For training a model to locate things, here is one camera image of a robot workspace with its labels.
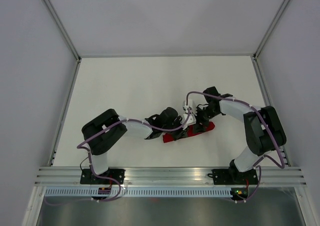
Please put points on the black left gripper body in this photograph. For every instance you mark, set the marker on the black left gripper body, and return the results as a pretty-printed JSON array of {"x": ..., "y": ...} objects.
[{"x": 177, "y": 134}]

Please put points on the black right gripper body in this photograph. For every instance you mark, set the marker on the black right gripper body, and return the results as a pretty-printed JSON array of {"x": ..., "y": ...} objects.
[{"x": 203, "y": 115}]

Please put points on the red cloth napkin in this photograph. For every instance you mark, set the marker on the red cloth napkin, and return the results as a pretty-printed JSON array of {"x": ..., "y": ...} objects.
[{"x": 190, "y": 131}]

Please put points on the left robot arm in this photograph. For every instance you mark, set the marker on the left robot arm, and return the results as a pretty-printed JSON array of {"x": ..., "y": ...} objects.
[{"x": 103, "y": 132}]

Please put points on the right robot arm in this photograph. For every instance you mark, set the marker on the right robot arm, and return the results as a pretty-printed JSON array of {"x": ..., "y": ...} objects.
[{"x": 264, "y": 133}]

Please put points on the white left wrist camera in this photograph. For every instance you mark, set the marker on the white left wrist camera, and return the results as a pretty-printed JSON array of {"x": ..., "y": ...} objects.
[{"x": 188, "y": 120}]

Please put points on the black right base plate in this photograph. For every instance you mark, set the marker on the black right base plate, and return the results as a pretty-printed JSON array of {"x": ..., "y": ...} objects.
[{"x": 221, "y": 177}]

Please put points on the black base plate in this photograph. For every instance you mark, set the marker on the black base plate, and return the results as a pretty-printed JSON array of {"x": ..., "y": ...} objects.
[
  {"x": 221, "y": 177},
  {"x": 88, "y": 178}
]

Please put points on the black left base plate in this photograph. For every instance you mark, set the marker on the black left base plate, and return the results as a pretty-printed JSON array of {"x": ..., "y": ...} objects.
[{"x": 88, "y": 178}]

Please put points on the aluminium front rail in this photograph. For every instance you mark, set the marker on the aluminium front rail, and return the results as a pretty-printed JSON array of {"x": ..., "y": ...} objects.
[{"x": 169, "y": 177}]

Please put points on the white slotted cable duct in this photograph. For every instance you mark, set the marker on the white slotted cable duct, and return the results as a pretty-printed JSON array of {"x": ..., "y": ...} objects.
[{"x": 156, "y": 192}]

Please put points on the right aluminium frame post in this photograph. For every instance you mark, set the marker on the right aluminium frame post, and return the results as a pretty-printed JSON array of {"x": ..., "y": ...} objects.
[{"x": 275, "y": 21}]

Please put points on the aluminium frame post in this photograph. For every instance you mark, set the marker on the aluminium frame post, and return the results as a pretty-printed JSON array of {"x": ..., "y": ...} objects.
[
  {"x": 62, "y": 30},
  {"x": 275, "y": 21}
]

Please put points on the left aluminium frame post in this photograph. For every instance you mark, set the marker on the left aluminium frame post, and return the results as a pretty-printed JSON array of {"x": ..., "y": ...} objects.
[{"x": 62, "y": 30}]

